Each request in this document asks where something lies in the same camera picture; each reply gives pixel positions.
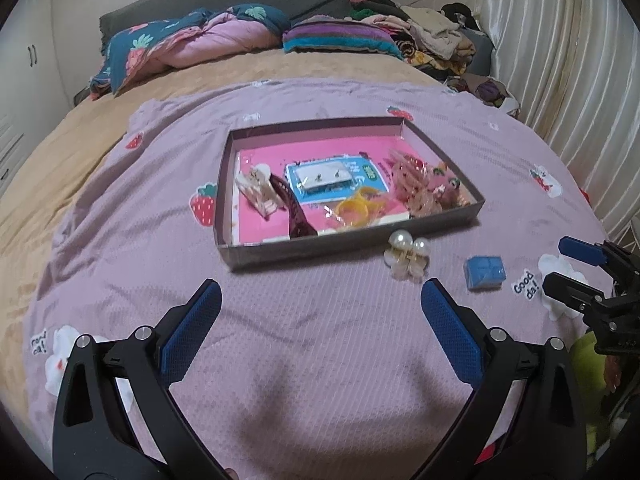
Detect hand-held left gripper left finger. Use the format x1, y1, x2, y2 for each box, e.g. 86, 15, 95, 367
52, 279, 236, 480

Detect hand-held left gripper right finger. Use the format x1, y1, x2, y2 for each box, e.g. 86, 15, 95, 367
415, 277, 587, 480

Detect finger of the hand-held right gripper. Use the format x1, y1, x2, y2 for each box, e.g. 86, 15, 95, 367
558, 236, 621, 270
542, 271, 609, 312

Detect pearl hair clip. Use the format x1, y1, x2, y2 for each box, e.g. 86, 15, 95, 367
382, 230, 432, 282

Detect dark grey cardboard box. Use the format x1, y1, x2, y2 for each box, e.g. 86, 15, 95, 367
212, 116, 487, 273

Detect cream flower hair claw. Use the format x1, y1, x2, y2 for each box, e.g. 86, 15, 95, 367
235, 162, 279, 219

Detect yellow hair ties packet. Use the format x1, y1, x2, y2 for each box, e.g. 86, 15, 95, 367
324, 186, 389, 232

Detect earring card clear packet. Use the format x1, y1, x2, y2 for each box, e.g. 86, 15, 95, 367
286, 160, 359, 202

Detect small blue box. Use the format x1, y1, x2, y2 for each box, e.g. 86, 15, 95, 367
463, 255, 507, 292

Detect pink printed blanket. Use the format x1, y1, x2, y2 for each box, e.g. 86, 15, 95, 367
22, 77, 617, 480

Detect red cloth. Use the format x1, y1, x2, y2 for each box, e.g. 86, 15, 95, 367
474, 432, 508, 467

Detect translucent pink hair clips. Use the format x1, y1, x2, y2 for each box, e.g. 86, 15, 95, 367
386, 152, 444, 219

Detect dark red hair clip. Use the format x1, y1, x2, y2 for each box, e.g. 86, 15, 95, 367
270, 174, 319, 239

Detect white curtain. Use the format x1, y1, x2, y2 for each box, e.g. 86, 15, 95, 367
470, 0, 640, 257

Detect tan bedsheet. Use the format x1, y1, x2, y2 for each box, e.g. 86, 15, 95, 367
0, 45, 453, 443

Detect pile of clothes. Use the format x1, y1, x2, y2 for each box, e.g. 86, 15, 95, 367
347, 0, 522, 112

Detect strawberry print quilt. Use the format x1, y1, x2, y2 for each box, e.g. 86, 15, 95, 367
90, 4, 292, 99

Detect striped blanket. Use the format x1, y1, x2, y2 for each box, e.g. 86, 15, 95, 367
282, 20, 406, 59

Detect white wardrobe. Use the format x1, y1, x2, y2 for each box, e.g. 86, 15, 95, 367
0, 0, 87, 197

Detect grey headboard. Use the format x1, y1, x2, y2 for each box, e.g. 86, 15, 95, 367
98, 0, 362, 57

